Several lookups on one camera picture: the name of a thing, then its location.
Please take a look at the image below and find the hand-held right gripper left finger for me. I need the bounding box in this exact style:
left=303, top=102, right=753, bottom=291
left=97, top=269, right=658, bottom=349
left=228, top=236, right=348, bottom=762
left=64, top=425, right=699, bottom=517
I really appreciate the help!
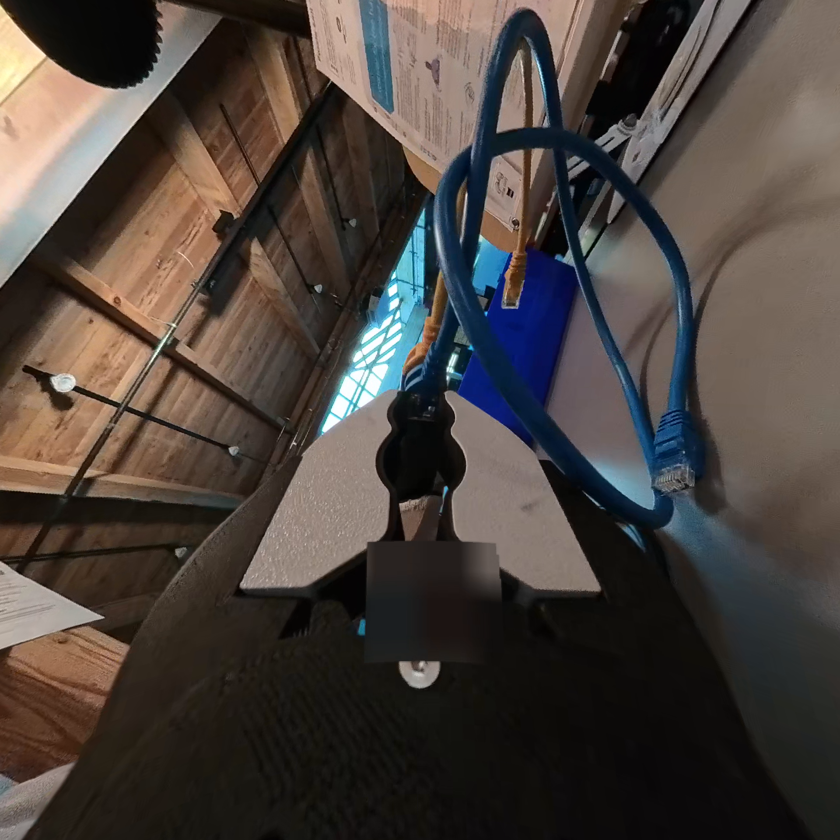
left=238, top=389, right=404, bottom=598

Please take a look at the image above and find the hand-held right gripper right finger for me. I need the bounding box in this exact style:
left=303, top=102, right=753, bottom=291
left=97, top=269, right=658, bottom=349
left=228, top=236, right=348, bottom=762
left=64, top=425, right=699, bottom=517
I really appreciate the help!
left=441, top=391, right=602, bottom=597

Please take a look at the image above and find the black network adapter box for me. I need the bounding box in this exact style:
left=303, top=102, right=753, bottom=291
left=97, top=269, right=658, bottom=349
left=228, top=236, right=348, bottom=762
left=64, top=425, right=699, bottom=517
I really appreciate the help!
left=387, top=388, right=460, bottom=544

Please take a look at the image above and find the blue plastic bin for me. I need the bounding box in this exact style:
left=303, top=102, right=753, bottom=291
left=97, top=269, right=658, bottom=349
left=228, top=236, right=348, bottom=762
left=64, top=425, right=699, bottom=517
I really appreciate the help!
left=456, top=249, right=578, bottom=450

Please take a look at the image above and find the blue ethernet cable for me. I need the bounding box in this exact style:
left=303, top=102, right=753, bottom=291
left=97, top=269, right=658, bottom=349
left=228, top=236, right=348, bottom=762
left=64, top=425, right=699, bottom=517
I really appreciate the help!
left=402, top=8, right=706, bottom=529

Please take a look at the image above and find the yellow ethernet cable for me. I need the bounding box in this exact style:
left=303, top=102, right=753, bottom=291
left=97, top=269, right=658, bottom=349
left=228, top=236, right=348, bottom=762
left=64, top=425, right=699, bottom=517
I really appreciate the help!
left=403, top=46, right=536, bottom=385

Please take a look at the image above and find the grey desk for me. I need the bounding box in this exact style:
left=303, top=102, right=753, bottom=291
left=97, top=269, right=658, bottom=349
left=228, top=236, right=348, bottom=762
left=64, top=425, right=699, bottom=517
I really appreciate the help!
left=545, top=0, right=840, bottom=840

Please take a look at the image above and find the white printed sheet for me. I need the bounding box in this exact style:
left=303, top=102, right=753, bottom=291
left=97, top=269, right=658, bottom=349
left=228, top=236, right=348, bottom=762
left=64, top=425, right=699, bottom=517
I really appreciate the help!
left=0, top=560, right=105, bottom=652

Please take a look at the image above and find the small white card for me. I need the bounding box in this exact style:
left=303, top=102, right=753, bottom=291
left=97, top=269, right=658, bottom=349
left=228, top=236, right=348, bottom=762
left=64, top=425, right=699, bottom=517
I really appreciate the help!
left=487, top=152, right=534, bottom=234

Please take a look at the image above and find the pale grey cloth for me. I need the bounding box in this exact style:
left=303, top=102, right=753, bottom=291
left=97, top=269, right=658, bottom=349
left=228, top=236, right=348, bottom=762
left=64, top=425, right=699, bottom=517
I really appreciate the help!
left=0, top=761, right=76, bottom=840

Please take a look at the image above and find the beige document stand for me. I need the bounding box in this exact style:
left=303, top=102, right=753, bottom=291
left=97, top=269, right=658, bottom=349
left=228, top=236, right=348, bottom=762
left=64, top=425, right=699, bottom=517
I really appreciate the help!
left=305, top=0, right=729, bottom=253

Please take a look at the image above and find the black round object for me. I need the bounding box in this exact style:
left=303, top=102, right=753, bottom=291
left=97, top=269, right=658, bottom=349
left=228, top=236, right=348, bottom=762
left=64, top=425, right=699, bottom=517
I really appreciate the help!
left=36, top=0, right=165, bottom=89

